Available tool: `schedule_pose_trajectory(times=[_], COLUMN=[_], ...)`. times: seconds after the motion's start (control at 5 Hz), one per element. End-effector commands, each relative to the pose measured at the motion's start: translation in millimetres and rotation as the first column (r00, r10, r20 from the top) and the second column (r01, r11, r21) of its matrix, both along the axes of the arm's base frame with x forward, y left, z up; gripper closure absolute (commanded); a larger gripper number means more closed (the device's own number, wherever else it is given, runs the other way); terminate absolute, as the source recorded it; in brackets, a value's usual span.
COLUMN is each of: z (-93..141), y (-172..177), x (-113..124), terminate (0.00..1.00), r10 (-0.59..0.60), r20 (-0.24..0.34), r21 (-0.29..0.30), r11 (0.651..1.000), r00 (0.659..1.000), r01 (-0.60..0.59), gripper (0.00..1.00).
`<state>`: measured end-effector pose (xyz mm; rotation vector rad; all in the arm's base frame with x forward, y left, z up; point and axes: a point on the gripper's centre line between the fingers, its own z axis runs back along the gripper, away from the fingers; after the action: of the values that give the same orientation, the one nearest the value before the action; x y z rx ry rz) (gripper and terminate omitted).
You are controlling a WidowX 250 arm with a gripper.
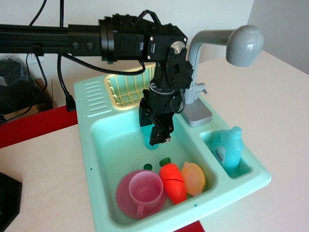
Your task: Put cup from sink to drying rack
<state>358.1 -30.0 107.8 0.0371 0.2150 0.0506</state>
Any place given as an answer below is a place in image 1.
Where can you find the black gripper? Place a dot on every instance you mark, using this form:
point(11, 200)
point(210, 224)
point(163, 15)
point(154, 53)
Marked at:
point(158, 107)

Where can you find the teal plastic cup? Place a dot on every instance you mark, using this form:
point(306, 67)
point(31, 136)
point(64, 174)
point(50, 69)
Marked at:
point(146, 132)

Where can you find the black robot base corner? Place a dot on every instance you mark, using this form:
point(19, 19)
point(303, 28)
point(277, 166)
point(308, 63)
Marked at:
point(10, 200)

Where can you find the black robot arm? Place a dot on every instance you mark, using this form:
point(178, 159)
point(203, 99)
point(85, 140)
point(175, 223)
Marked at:
point(120, 37)

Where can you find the mint green toy sink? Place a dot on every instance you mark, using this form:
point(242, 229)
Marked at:
point(113, 146)

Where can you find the yellow plastic drying rack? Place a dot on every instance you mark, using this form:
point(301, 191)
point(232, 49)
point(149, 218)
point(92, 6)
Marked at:
point(126, 91)

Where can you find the pink plastic cup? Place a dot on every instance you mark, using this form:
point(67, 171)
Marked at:
point(146, 191)

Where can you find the orange toy carrot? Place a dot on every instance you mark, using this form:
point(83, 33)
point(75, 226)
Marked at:
point(172, 179)

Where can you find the orange toy lemon half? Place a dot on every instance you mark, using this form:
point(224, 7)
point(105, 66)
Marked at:
point(194, 178)

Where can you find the blue toy detergent bottle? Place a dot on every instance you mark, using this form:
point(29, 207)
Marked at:
point(227, 147)

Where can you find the pink plastic plate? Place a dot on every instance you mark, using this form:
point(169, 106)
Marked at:
point(123, 199)

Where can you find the grey toy faucet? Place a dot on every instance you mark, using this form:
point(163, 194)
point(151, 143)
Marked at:
point(240, 47)

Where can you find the black bag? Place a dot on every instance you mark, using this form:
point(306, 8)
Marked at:
point(15, 93)

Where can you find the white wall outlet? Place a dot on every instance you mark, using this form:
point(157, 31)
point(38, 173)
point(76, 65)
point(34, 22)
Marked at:
point(31, 59)

